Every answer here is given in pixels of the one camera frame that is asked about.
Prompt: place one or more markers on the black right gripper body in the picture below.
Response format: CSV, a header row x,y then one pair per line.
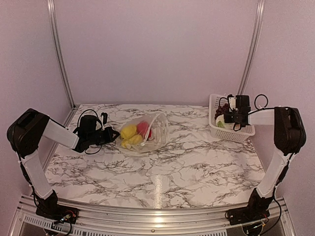
x,y
230,119

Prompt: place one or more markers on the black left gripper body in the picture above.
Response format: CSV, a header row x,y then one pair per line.
x,y
102,139

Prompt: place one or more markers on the fake white cauliflower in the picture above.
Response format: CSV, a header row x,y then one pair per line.
x,y
221,123

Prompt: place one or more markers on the fake red grapes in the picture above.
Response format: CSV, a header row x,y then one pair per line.
x,y
221,110

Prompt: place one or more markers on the fake yellow banana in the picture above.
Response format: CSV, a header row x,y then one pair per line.
x,y
130,136

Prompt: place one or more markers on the clear zip top bag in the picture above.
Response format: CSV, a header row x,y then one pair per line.
x,y
159,125

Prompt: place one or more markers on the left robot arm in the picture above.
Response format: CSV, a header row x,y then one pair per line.
x,y
25,135

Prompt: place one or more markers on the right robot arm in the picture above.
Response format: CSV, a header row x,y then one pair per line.
x,y
288,137

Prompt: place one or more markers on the fake red apple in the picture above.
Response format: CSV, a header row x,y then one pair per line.
x,y
142,129

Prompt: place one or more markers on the white perforated plastic basket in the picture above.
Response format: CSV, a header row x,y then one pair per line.
x,y
221,130

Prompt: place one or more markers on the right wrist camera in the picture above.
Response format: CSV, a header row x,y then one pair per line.
x,y
231,102

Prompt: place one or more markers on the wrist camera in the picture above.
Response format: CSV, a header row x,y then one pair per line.
x,y
104,117
231,102

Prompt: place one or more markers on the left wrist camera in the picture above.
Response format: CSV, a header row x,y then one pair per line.
x,y
104,117

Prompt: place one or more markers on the aluminium front rail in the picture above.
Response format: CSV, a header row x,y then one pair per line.
x,y
98,220

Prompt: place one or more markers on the aluminium corner post right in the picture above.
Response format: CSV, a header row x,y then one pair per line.
x,y
253,46

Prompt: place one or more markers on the aluminium corner post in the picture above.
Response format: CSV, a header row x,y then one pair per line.
x,y
58,49
253,46

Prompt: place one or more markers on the aluminium corner post left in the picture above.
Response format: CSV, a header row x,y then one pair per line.
x,y
58,49

